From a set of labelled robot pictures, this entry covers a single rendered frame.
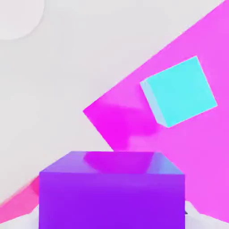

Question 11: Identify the large pink box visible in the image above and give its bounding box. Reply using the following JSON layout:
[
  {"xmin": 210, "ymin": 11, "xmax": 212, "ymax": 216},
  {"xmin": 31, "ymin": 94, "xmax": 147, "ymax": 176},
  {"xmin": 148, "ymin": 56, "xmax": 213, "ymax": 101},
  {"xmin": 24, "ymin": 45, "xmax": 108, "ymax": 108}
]
[{"xmin": 0, "ymin": 175, "xmax": 40, "ymax": 225}]

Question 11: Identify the small cyan cube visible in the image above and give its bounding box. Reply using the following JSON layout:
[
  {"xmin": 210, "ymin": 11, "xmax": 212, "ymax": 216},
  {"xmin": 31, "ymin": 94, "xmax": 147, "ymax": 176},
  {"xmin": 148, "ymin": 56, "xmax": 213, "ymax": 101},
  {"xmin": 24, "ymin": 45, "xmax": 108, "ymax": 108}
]
[{"xmin": 139, "ymin": 55, "xmax": 218, "ymax": 128}]

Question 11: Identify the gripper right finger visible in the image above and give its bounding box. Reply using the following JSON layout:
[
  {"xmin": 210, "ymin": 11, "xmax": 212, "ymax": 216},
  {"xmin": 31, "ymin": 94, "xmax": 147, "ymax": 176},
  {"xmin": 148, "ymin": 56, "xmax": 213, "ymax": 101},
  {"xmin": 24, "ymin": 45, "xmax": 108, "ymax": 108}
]
[{"xmin": 185, "ymin": 200, "xmax": 229, "ymax": 229}]

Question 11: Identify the small purple cube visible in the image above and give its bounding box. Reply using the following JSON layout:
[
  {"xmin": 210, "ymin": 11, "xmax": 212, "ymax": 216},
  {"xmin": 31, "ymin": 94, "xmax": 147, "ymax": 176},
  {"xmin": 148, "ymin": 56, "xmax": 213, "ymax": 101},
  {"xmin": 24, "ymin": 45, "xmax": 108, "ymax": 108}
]
[{"xmin": 38, "ymin": 151, "xmax": 186, "ymax": 229}]

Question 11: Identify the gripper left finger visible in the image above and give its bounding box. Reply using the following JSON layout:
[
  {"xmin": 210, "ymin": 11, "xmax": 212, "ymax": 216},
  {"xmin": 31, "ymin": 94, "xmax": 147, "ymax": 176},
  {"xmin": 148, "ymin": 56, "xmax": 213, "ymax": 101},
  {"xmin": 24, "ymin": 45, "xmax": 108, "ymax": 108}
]
[{"xmin": 0, "ymin": 204, "xmax": 40, "ymax": 229}]

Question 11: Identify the large magenta box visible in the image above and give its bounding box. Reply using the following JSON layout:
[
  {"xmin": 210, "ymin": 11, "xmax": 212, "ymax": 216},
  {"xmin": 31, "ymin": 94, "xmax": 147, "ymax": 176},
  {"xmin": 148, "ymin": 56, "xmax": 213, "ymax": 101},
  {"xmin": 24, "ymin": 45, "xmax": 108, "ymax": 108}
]
[{"xmin": 82, "ymin": 0, "xmax": 229, "ymax": 224}]

